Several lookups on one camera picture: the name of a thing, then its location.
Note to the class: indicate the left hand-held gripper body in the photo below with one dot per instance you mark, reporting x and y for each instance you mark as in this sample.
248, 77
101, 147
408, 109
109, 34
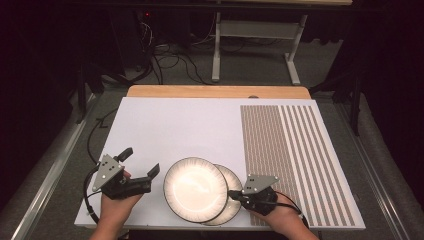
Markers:
107, 173

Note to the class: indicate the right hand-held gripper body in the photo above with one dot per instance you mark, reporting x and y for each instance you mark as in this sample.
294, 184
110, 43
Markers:
258, 200

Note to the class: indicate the white plate with dark rim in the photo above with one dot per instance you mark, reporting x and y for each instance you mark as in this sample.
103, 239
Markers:
231, 180
195, 190

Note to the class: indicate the person's right hand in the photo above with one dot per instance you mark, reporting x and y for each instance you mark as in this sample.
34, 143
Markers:
283, 215

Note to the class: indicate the person's left hand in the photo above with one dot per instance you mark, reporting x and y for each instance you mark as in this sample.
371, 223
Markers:
116, 210

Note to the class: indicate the white board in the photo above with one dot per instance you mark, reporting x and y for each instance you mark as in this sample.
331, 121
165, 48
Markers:
166, 133

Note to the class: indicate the brown striped placemat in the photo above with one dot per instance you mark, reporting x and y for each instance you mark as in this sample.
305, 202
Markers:
300, 150

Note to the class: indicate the black metal stand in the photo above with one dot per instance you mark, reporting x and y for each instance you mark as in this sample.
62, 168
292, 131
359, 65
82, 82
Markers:
81, 96
356, 106

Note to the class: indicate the wooden table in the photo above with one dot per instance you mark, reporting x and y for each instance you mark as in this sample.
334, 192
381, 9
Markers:
216, 91

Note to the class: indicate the black curtain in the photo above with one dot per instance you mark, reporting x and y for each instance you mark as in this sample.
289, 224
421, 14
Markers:
393, 83
33, 83

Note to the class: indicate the red indicator light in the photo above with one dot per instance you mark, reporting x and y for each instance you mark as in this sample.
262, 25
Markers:
147, 14

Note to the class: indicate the aluminium rail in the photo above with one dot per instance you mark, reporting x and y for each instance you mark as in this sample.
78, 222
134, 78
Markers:
50, 180
376, 176

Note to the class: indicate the white metal desk frame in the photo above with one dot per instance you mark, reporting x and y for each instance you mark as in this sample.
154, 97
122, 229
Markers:
256, 29

